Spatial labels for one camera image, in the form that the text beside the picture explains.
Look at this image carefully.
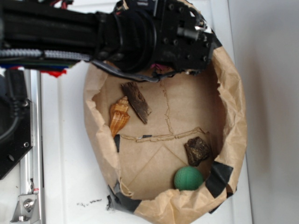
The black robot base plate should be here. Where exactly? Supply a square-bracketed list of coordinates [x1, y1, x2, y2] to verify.
[0, 70, 31, 180]

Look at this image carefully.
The green textured ball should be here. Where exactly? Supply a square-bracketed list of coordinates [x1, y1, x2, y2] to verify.
[174, 166, 204, 191]

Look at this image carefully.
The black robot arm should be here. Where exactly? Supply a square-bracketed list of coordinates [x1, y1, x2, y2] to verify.
[0, 0, 217, 78]

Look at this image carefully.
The orange spiral seashell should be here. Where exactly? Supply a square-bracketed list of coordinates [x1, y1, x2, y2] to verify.
[110, 96, 130, 138]

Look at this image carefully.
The brown paper bag basin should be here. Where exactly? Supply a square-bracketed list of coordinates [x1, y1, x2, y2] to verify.
[84, 45, 247, 224]

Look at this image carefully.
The dark chunky bark piece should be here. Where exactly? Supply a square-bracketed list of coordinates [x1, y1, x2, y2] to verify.
[184, 136, 211, 167]

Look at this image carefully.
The grey braided cable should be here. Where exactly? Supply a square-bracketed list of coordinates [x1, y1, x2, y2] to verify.
[0, 49, 178, 83]

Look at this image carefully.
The metal corner bracket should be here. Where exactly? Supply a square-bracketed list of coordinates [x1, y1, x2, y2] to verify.
[10, 194, 40, 224]

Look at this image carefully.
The black power cable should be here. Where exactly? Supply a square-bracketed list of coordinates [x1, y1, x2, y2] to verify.
[0, 69, 29, 143]

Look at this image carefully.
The aluminium frame rail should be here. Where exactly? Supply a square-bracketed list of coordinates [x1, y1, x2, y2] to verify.
[20, 69, 46, 224]

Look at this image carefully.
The long dark bark strip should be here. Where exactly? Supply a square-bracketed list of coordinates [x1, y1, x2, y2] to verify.
[121, 82, 152, 124]

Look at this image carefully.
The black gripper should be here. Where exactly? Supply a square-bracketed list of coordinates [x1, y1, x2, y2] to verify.
[130, 0, 215, 77]

